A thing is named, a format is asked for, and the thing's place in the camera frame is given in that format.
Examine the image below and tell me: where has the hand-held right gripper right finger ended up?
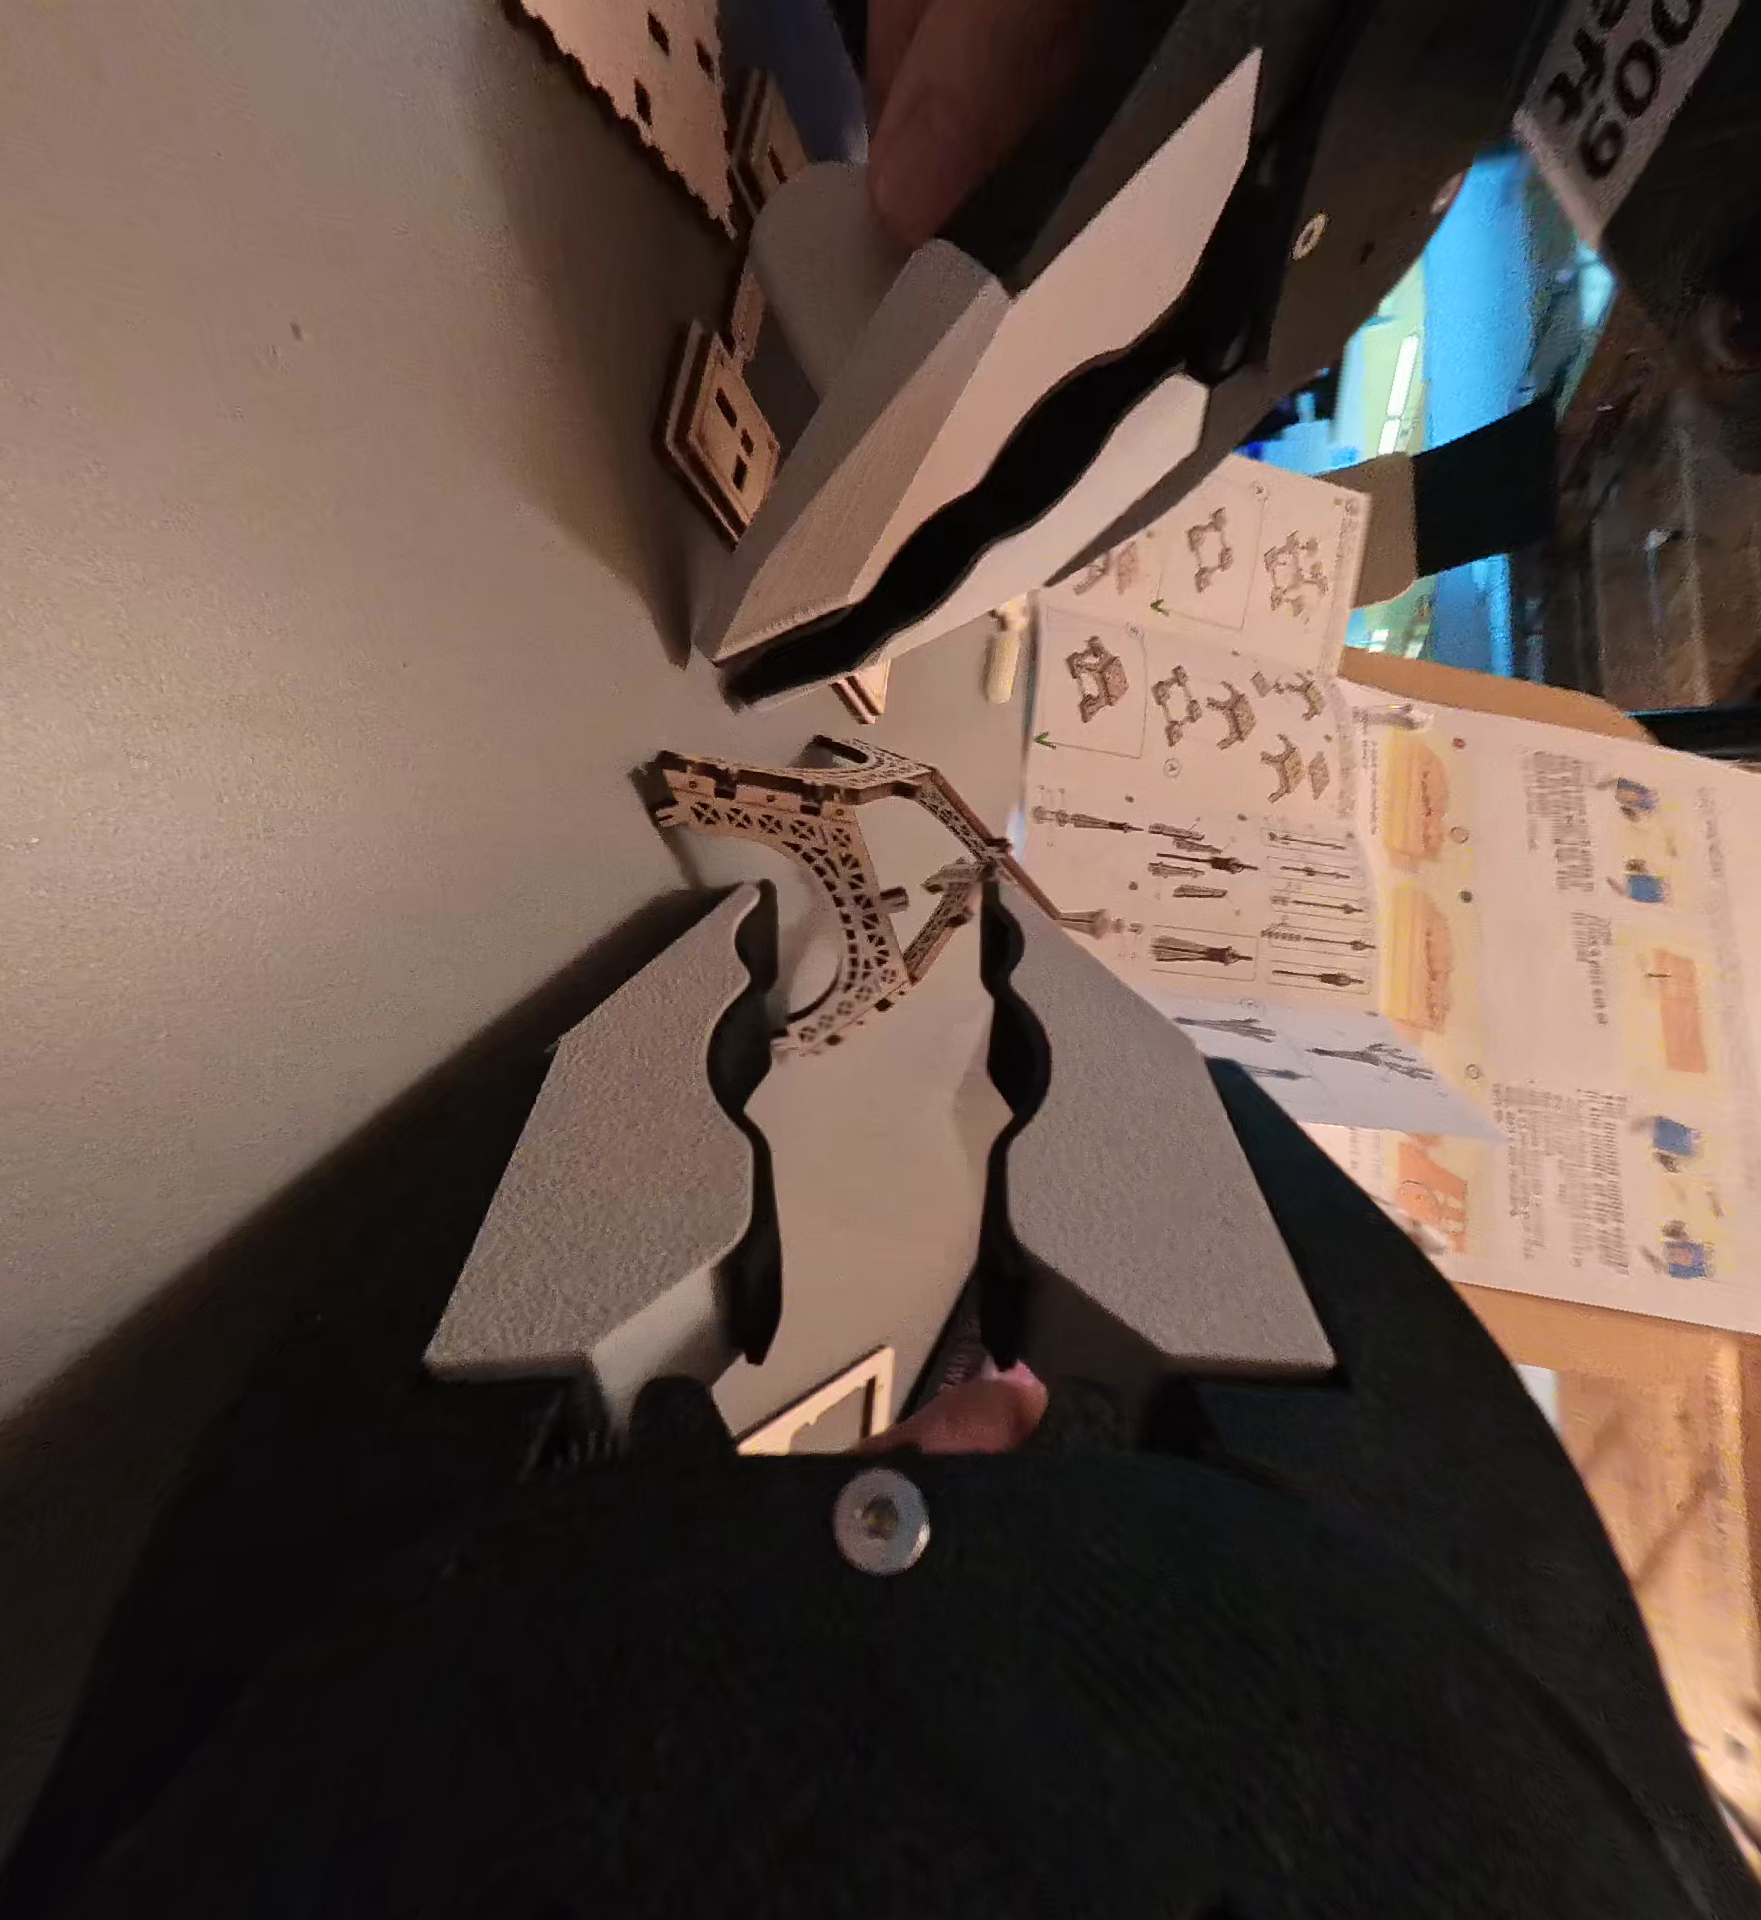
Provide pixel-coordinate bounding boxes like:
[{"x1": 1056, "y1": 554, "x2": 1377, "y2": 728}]
[{"x1": 976, "y1": 882, "x2": 1341, "y2": 1386}]

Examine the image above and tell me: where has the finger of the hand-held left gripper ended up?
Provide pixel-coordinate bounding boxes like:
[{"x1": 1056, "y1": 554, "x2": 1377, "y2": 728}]
[
  {"x1": 722, "y1": 352, "x2": 1231, "y2": 709},
  {"x1": 705, "y1": 48, "x2": 1267, "y2": 673}
]

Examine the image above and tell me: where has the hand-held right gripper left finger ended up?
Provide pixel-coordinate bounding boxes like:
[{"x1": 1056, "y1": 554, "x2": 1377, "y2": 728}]
[{"x1": 421, "y1": 882, "x2": 786, "y2": 1424}]

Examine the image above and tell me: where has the wooden arch frame assembly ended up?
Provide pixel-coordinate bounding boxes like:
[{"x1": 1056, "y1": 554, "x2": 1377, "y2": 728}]
[{"x1": 652, "y1": 734, "x2": 1109, "y2": 979}]

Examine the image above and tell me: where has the grey desk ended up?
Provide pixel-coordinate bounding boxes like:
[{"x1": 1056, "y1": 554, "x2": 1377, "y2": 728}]
[{"x1": 0, "y1": 0, "x2": 1060, "y2": 1503}]

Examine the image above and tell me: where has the person's left hand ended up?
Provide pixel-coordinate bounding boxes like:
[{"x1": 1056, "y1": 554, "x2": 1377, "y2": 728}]
[{"x1": 861, "y1": 0, "x2": 1126, "y2": 247}]

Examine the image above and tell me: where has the person's right hand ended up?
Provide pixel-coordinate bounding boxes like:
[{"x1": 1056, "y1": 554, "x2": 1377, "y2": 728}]
[{"x1": 880, "y1": 1362, "x2": 1051, "y2": 1454}]

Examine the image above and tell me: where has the tan chair back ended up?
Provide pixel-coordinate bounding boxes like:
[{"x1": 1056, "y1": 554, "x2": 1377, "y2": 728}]
[{"x1": 1349, "y1": 449, "x2": 1425, "y2": 608}]

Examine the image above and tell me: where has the wooden sheet with long parts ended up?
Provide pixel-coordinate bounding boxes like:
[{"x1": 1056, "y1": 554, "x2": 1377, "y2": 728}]
[{"x1": 735, "y1": 1345, "x2": 902, "y2": 1456}]

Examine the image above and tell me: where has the black flat panel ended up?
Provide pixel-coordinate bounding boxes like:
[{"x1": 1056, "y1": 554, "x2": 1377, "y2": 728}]
[{"x1": 1408, "y1": 393, "x2": 1567, "y2": 583}]

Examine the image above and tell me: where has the large yellow instruction poster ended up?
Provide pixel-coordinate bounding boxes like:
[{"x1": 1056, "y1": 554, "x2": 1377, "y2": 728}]
[{"x1": 1333, "y1": 646, "x2": 1761, "y2": 1847}]

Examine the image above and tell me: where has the folded paper instruction sheet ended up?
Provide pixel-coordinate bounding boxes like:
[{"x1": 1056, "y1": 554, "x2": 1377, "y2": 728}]
[{"x1": 1022, "y1": 453, "x2": 1761, "y2": 1351}]

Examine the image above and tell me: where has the serrated square wooden plate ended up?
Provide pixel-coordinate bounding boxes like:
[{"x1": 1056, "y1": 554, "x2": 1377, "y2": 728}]
[{"x1": 503, "y1": 0, "x2": 745, "y2": 242}]

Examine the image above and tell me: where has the wooden four-square connector frame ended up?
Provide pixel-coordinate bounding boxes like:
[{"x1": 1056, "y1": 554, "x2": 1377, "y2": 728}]
[{"x1": 658, "y1": 66, "x2": 893, "y2": 723}]

